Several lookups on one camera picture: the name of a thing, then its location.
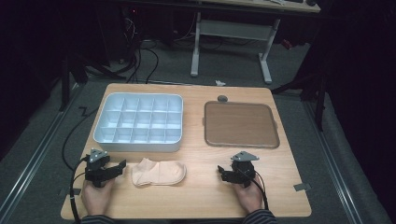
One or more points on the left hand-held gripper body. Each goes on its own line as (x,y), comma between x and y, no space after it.
(96,169)

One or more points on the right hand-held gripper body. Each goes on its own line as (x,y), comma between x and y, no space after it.
(244,169)

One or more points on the peach sock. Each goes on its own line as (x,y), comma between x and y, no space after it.
(158,172)

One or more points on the person's right hand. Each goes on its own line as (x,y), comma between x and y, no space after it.
(249,197)

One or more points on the person's left hand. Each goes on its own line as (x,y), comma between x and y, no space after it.
(97,199)

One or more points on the grey tape strip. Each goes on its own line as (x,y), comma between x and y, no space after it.
(302,187)
(71,191)

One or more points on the brown tray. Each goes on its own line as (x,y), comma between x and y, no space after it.
(240,124)

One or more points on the white compartment organizer box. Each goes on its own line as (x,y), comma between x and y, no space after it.
(139,122)

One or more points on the small grey round knob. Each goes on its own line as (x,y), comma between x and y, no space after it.
(222,98)

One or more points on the white crumpled paper scrap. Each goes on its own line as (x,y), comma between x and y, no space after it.
(220,83)

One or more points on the black stand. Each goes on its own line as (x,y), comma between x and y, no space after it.
(79,70)
(311,87)

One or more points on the white-legged desk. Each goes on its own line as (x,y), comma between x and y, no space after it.
(232,29)

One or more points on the metal floor rail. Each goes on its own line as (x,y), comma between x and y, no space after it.
(31,161)
(330,161)

